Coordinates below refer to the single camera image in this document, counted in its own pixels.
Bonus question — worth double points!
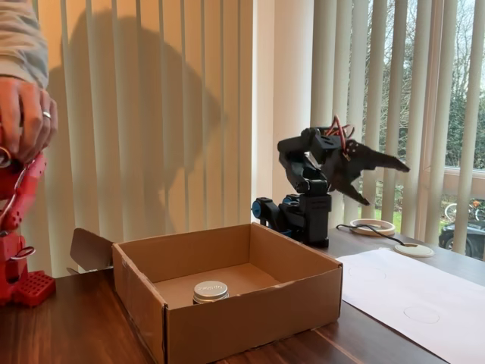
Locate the dark glass jar silver lid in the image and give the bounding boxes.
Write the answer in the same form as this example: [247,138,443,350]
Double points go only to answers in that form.
[192,280,230,306]

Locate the red leader robot arm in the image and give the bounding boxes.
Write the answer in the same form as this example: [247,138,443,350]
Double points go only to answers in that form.
[0,124,57,307]

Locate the grey sleeved forearm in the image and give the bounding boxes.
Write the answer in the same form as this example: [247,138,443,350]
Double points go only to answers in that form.
[0,0,50,90]

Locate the open cardboard box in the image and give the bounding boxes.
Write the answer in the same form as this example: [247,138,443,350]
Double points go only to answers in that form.
[67,222,344,364]

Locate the person's hand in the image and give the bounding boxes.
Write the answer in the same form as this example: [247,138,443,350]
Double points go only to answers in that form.
[0,77,59,166]

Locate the masking tape roll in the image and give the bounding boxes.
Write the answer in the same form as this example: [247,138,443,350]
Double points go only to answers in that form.
[349,218,396,237]

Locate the white window blinds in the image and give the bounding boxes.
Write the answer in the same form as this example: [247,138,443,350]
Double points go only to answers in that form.
[312,0,485,259]

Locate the black blue table clamp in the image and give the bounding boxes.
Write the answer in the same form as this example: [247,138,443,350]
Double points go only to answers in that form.
[251,196,293,238]

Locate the dark parked car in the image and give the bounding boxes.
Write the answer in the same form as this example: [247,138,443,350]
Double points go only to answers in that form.
[438,221,485,261]

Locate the parked bicycle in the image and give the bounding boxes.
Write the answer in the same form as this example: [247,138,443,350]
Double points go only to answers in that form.
[441,199,485,224]

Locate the white paper sheet with circles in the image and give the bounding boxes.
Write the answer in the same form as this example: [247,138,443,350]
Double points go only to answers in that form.
[335,246,485,364]

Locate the cream vertical blinds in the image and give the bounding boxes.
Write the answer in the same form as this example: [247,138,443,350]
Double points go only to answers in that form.
[0,0,254,278]

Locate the red white servo cable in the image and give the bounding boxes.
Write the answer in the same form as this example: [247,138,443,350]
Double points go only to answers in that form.
[324,115,356,160]

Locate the thin black cable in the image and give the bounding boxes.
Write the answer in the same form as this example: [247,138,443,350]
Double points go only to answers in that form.
[336,223,408,248]

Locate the white desk cable grommet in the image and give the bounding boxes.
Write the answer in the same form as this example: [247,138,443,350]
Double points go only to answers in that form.
[393,243,436,259]

